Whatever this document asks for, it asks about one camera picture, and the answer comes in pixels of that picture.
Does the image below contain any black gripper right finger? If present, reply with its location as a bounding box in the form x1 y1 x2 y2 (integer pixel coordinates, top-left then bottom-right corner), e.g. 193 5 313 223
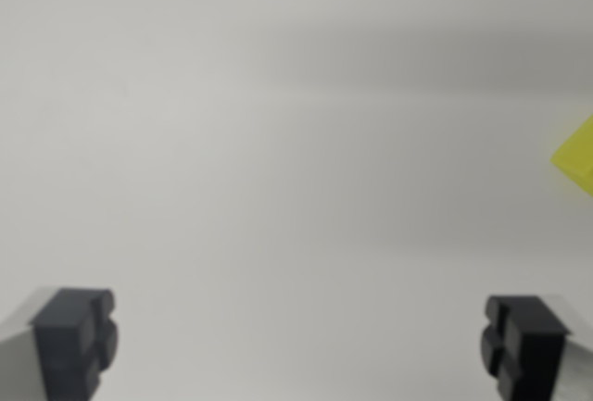
479 294 593 401

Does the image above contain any yellow cube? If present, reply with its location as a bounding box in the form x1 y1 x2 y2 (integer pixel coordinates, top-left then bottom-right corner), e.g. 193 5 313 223
549 115 593 198

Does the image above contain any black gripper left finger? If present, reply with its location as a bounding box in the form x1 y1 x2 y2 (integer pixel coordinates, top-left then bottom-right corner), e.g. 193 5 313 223
0 286 120 401

